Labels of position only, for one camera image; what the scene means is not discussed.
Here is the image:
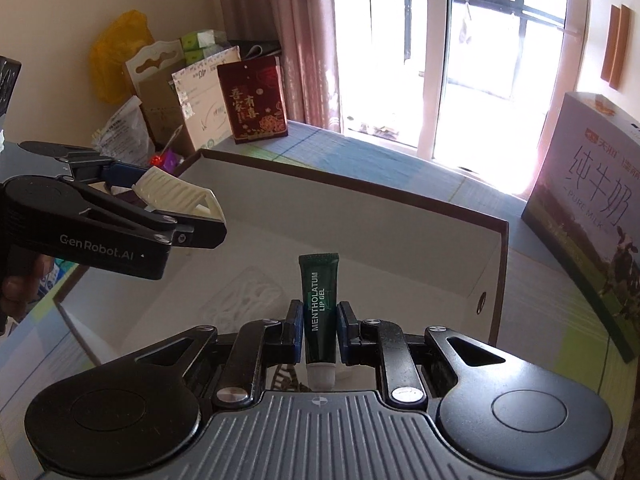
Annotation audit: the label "yellow plastic bag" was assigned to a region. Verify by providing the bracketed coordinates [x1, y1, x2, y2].
[90, 10, 156, 106]

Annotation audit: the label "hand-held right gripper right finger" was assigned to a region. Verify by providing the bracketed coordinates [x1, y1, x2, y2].
[337, 301, 512, 407]

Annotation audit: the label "blue milk box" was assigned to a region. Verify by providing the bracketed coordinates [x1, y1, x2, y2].
[35, 260, 68, 306]

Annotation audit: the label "brown cardboard storage box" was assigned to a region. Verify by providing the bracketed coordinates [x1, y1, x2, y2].
[52, 148, 511, 367]

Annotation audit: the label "crumpled clear plastic bag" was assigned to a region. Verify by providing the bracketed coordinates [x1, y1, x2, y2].
[91, 96, 156, 166]

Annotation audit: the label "window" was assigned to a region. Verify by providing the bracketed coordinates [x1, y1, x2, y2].
[345, 0, 586, 196]

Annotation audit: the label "wooden wall boards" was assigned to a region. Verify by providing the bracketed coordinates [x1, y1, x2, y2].
[600, 4, 631, 88]

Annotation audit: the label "dark green lip gel tube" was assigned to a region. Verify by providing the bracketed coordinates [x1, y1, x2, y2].
[298, 252, 342, 388]

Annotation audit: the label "cardboard box with white handle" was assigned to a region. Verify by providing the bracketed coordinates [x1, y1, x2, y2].
[124, 40, 198, 156]

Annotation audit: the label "red gift bag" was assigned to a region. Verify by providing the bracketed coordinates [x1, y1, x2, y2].
[216, 56, 290, 145]

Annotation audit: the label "green tissue packs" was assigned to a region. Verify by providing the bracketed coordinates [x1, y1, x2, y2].
[180, 30, 228, 63]

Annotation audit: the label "cream plastic slotted rack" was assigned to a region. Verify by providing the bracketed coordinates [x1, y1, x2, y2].
[131, 166, 226, 221]

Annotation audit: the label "milk carton with cow print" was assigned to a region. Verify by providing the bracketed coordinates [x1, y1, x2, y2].
[521, 91, 640, 365]

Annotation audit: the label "white tissue box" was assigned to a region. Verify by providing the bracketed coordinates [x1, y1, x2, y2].
[171, 45, 242, 153]

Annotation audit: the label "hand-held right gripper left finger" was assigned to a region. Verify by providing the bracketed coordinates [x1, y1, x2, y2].
[136, 301, 305, 410]

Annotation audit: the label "purple box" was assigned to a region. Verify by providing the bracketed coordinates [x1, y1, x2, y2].
[160, 147, 188, 173]

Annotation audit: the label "pink curtain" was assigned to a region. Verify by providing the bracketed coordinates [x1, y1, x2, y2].
[207, 0, 351, 133]

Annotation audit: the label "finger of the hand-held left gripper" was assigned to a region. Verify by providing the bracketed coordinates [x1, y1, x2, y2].
[17, 141, 151, 186]
[75, 185, 228, 250]

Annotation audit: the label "person's left hand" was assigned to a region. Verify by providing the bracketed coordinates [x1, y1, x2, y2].
[0, 255, 55, 321]

